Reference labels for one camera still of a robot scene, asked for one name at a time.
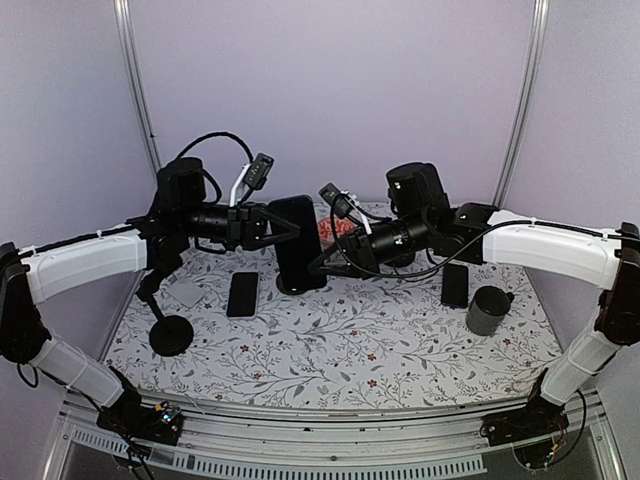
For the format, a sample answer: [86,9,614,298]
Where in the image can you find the black gooseneck stand round base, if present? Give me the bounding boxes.
[136,270,194,357]

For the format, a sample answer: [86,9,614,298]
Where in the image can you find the white flat phone stand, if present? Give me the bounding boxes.
[167,281,205,308]

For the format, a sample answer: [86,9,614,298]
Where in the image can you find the aluminium frame post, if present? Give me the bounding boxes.
[113,0,162,176]
[492,0,550,208]

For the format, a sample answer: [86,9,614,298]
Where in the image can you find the small round base phone stand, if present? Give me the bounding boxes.
[276,273,327,296]

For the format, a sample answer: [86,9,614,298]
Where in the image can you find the aluminium front rail base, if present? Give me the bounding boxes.
[43,391,628,479]

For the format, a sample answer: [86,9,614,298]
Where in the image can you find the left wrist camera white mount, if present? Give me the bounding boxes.
[229,153,275,207]

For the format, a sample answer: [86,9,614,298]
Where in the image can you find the black phone with white edge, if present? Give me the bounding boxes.
[226,272,259,318]

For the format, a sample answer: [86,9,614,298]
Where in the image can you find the red white patterned bowl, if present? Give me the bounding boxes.
[317,217,356,248]

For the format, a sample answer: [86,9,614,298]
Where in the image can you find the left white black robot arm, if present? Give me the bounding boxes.
[1,157,300,445]

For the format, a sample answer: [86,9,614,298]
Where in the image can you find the floral patterned tablecloth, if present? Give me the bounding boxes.
[105,248,561,410]

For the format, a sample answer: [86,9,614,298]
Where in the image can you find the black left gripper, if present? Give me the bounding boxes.
[180,201,303,251]

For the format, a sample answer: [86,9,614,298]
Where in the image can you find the dark grey mug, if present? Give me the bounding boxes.
[465,286,515,336]

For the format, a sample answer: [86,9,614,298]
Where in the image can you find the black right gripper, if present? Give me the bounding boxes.
[309,211,432,280]

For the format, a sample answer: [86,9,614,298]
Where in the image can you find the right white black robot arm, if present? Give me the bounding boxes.
[309,162,639,446]

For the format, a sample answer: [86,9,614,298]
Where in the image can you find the right aluminium frame post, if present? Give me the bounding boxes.
[492,0,550,208]

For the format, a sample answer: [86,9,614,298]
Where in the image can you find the tall black clamp phone stand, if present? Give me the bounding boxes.
[386,253,415,268]

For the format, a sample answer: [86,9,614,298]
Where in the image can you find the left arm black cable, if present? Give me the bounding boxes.
[177,131,254,201]

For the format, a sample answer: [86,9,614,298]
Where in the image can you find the left aluminium frame post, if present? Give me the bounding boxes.
[113,0,162,176]

